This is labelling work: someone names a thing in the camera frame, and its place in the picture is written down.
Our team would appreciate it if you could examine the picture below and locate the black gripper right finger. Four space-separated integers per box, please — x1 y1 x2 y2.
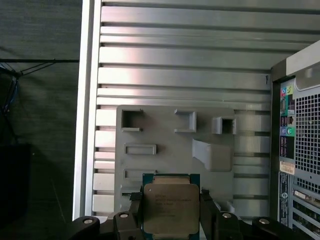
200 189 309 240

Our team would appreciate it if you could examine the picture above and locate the grey PC case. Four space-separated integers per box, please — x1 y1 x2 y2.
269 39 320 240

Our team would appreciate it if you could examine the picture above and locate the aluminium table edge rail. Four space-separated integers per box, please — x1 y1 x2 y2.
71 0 103 222

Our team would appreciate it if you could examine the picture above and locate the blue cable bundle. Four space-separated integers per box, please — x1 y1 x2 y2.
0 62 21 115

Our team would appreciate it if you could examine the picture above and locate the grey plastic parts rack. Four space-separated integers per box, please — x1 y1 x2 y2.
113 104 237 219

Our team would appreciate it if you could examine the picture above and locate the orange label on case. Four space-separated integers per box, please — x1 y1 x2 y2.
279 160 295 176

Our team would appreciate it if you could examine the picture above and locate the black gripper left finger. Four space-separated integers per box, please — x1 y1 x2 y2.
65 192 142 240

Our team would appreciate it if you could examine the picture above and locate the silver CPU with green board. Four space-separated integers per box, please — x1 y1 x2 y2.
141 172 201 240

